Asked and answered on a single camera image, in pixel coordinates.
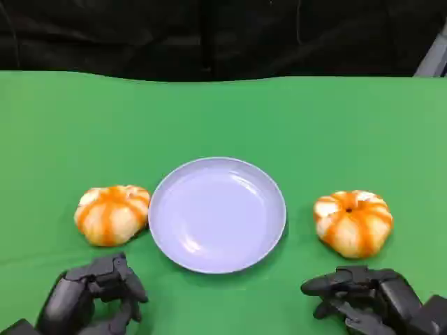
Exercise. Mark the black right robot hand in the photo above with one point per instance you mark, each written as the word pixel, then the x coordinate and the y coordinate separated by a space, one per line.
pixel 387 296

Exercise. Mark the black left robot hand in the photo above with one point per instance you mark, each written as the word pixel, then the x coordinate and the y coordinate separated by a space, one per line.
pixel 73 300

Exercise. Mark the orange and white bread roll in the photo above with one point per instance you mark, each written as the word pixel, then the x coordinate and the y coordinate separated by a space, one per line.
pixel 352 227
pixel 111 216

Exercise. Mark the lilac plate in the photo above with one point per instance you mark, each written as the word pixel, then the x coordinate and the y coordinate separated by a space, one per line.
pixel 216 216

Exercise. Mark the green table cloth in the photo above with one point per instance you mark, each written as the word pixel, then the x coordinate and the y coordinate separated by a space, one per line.
pixel 223 122

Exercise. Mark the black backdrop curtain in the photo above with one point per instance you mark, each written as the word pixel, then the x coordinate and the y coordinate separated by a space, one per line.
pixel 139 35

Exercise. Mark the grey metal frame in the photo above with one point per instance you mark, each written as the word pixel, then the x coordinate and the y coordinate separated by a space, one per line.
pixel 434 59

